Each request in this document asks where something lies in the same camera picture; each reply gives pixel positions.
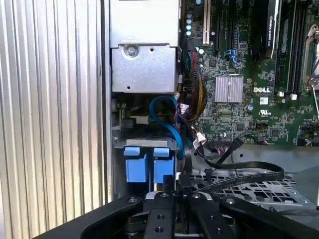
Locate silver finned chipset heatsink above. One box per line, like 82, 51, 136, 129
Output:
214, 75, 244, 104

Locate black flat printed wire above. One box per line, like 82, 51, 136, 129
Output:
193, 137, 285, 194

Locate metal CPU socket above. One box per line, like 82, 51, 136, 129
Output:
302, 23, 319, 92

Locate black expansion slot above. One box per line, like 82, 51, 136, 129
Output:
213, 0, 223, 51

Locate black graphics card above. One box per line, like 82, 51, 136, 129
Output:
249, 0, 283, 66

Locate white expansion slot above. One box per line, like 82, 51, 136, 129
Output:
202, 0, 211, 47

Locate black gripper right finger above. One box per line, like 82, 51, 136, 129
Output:
179, 175, 319, 239

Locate grey metal power supply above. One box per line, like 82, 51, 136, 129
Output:
109, 0, 180, 95

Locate braided multicolour wire bundle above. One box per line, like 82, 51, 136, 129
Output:
180, 39, 208, 120

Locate perforated metal disk bay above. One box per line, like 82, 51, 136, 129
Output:
174, 171, 318, 208

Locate black RAM slot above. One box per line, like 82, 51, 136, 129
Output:
302, 0, 310, 95
286, 0, 298, 100
296, 0, 304, 97
275, 0, 287, 98

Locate thin metal locking lever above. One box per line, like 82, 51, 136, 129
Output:
312, 89, 319, 120

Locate blue disk wire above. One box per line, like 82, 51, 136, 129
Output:
149, 96, 185, 161

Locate black and grey PC case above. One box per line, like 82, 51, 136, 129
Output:
100, 0, 319, 209

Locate green motherboard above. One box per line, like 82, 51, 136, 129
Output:
179, 0, 319, 148

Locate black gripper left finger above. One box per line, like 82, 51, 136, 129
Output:
32, 175, 175, 239

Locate black disk power wire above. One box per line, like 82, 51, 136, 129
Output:
182, 141, 194, 178

